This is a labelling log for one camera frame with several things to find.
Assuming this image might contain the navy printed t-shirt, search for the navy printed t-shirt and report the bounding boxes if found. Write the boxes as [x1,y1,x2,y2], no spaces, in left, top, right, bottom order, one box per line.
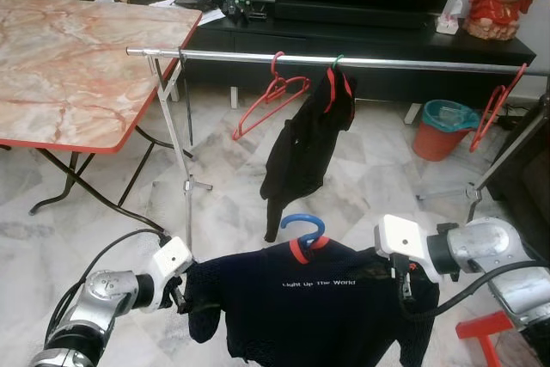
[183,236,441,367]

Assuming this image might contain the blue plastic hanger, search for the blue plastic hanger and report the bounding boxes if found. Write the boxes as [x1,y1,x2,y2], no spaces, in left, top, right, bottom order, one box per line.
[280,214,327,252]

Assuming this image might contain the red plastic hanger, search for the red plastic hanger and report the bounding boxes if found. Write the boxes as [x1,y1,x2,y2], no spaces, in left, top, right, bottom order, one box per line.
[469,62,529,153]
[232,51,312,142]

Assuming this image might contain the green hook hanger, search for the green hook hanger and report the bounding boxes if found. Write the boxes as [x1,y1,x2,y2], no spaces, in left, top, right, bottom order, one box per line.
[322,55,355,114]

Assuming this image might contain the red plastic stool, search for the red plastic stool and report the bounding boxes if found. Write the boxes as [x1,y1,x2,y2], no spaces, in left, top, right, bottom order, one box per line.
[455,311,516,367]

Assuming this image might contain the orange bin teal liner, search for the orange bin teal liner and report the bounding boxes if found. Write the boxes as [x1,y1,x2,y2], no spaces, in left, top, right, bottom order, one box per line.
[412,99,480,162]

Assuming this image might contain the black printed t-shirt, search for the black printed t-shirt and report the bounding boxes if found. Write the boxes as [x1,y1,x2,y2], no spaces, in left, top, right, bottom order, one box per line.
[260,66,358,243]

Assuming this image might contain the black TV cabinet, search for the black TV cabinet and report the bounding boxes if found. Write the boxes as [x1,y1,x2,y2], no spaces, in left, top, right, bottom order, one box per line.
[185,10,538,110]

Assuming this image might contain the silver metal clothes rack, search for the silver metal clothes rack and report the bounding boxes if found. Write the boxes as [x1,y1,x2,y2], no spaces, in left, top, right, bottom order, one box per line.
[126,46,550,252]

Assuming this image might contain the marble top folding table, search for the marble top folding table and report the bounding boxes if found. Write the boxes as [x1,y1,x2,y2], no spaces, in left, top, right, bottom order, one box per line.
[0,0,204,232]

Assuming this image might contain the white tissue box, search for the white tissue box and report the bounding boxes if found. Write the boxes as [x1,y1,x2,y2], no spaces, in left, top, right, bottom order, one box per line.
[435,8,461,36]

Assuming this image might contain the black soundbar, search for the black soundbar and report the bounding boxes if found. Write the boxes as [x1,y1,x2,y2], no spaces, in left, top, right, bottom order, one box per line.
[273,2,435,31]

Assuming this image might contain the white papers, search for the white papers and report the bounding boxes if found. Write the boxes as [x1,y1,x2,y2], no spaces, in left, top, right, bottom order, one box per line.
[150,0,226,26]

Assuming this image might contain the black electronic device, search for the black electronic device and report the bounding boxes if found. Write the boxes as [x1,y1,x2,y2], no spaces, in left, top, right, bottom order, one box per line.
[219,0,274,24]

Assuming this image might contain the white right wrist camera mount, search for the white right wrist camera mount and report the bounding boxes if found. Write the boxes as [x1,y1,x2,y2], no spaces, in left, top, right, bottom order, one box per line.
[375,215,441,282]

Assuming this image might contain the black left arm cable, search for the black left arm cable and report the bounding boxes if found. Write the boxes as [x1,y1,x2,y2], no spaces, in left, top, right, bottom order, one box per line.
[43,228,173,342]

